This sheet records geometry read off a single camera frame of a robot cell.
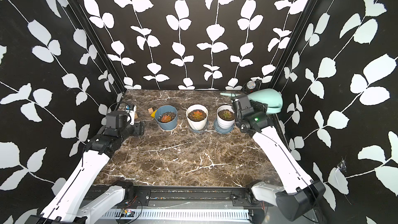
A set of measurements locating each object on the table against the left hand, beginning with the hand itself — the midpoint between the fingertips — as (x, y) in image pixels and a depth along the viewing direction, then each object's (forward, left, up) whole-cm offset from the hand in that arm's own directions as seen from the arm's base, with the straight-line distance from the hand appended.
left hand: (136, 119), depth 76 cm
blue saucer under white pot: (+4, -46, -22) cm, 51 cm away
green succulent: (+11, -49, -13) cm, 52 cm away
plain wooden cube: (+20, +2, -20) cm, 29 cm away
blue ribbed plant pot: (+16, -11, -14) cm, 24 cm away
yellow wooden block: (+19, +1, -22) cm, 29 cm away
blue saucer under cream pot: (+5, -32, -22) cm, 39 cm away
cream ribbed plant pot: (+6, -29, -15) cm, 33 cm away
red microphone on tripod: (+20, -63, +2) cm, 66 cm away
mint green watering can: (+3, -68, +9) cm, 68 cm away
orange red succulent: (+9, -11, -14) cm, 20 cm away
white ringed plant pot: (+5, -46, -14) cm, 49 cm away
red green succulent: (+11, -31, -14) cm, 36 cm away
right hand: (-2, -62, +12) cm, 63 cm away
